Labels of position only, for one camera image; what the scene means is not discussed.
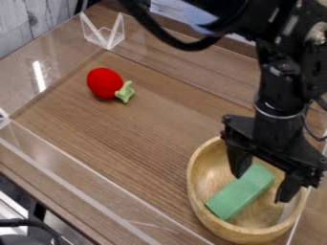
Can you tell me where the green rectangular block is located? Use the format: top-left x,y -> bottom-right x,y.
204,164 -> 277,221

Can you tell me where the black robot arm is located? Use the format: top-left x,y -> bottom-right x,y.
119,0 -> 327,203

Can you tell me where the black cable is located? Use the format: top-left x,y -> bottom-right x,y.
0,218 -> 63,245

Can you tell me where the red plush strawberry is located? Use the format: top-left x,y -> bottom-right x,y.
87,67 -> 135,103

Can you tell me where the black table leg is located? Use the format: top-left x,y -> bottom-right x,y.
28,202 -> 46,222

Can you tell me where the brown wooden bowl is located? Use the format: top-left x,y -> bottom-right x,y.
187,138 -> 307,245

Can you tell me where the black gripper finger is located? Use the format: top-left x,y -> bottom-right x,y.
226,141 -> 253,178
275,170 -> 307,203

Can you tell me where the clear acrylic tray wall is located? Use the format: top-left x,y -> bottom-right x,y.
0,19 -> 259,245

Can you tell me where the clear acrylic corner bracket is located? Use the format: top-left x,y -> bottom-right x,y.
79,13 -> 126,51

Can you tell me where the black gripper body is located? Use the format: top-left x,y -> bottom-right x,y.
222,115 -> 327,188

